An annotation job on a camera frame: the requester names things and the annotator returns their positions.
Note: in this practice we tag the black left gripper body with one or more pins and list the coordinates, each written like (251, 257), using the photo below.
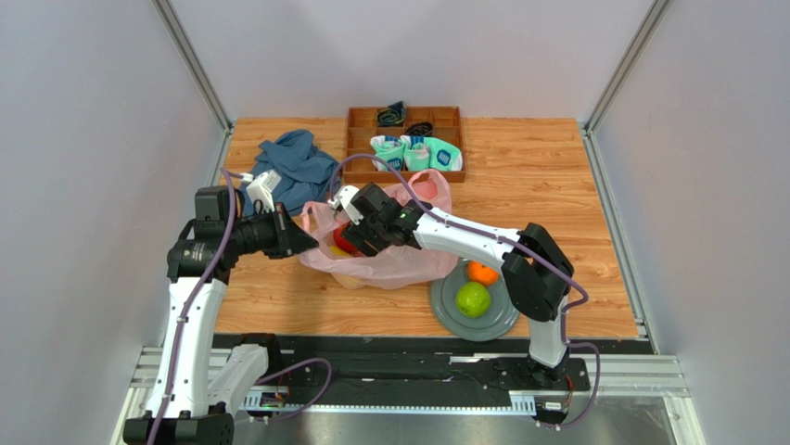
(281, 246)

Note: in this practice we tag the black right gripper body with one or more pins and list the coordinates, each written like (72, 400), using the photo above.
(369, 229)

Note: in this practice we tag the red fake fruit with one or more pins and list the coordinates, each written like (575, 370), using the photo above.
(342, 243)

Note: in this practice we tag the yellow fake fruit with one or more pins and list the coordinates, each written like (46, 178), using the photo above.
(339, 251)

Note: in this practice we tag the pink translucent plastic bag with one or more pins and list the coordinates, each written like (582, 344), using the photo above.
(394, 267)

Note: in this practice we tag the orange fake fruit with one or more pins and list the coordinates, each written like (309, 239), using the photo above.
(481, 274)

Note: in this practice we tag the green fake apple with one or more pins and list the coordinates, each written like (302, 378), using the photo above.
(473, 300)

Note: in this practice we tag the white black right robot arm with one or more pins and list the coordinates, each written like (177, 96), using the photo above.
(537, 274)

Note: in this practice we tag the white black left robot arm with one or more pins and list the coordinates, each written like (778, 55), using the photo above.
(186, 406)

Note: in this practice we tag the blue crumpled cloth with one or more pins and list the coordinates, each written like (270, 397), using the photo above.
(304, 169)

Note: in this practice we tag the teal white sock left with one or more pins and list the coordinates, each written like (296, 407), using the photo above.
(390, 150)

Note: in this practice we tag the teal white sock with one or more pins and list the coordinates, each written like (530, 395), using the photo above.
(422, 153)
(390, 150)

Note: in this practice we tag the teal white sock right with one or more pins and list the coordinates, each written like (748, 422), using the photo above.
(422, 153)

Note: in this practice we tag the wooden compartment tray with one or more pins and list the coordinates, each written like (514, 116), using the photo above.
(362, 125)

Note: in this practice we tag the black rolled sock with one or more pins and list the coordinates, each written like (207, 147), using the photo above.
(422, 129)

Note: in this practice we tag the dark rolled sock back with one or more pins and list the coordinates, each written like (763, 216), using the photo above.
(392, 115)

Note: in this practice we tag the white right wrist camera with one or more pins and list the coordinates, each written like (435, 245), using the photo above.
(341, 201)

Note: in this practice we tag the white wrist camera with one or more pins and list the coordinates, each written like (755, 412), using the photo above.
(259, 190)
(341, 201)

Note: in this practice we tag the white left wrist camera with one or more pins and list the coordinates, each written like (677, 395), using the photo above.
(259, 190)

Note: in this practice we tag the aluminium frame rail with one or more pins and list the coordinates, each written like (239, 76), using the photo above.
(638, 397)

